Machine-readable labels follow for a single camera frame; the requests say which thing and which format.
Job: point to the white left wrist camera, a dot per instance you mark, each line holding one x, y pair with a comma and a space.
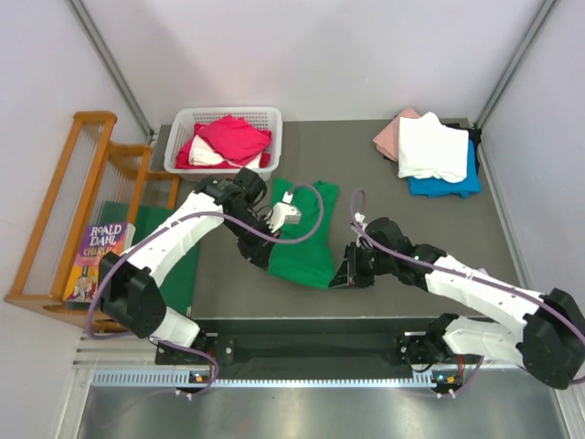
283, 213

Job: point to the Roald Dahl book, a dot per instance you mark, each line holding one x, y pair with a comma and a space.
96, 242

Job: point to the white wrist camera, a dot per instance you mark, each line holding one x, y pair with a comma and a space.
283, 213
359, 219

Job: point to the green t shirt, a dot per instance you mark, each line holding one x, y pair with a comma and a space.
310, 262

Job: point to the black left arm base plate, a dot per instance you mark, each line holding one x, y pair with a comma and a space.
219, 347

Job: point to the white shirt in basket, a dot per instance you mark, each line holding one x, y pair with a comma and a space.
202, 155

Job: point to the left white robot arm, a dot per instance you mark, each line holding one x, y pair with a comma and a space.
129, 283

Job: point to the folded pink t shirt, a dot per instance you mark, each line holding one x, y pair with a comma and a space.
387, 141

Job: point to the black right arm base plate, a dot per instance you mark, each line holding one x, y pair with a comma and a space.
420, 350

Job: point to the wooden book rack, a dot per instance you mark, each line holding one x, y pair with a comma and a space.
92, 171

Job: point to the folded white t shirt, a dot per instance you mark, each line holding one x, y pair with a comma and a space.
427, 148

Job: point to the green folding board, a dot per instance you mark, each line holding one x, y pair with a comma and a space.
179, 285

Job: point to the crimson red t shirt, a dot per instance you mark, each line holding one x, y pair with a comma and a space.
234, 138

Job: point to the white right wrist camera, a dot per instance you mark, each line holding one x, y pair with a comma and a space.
359, 219

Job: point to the folded blue t shirt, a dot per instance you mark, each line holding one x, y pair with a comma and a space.
435, 187

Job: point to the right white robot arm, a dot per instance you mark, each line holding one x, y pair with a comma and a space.
541, 333

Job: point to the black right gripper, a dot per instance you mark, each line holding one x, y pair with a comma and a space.
349, 272

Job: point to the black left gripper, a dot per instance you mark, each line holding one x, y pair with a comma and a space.
255, 250

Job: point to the grey slotted cable duct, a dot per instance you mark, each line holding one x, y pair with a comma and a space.
186, 378

